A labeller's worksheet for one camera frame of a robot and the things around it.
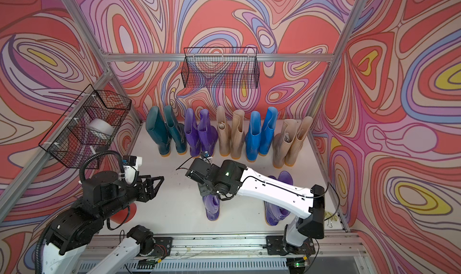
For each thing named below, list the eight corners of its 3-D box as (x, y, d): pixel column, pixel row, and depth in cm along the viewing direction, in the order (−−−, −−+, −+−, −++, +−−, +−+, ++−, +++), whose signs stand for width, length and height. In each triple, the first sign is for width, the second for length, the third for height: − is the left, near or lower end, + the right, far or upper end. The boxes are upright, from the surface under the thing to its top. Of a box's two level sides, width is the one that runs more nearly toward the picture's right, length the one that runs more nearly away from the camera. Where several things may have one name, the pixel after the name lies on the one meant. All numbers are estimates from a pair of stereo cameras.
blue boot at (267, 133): (257, 161, 102) (263, 130, 82) (259, 138, 113) (265, 105, 93) (268, 163, 101) (277, 132, 81) (269, 139, 112) (278, 107, 92)
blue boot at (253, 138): (246, 165, 100) (250, 135, 80) (245, 142, 110) (248, 111, 91) (258, 165, 100) (264, 135, 80) (255, 142, 110) (260, 111, 91)
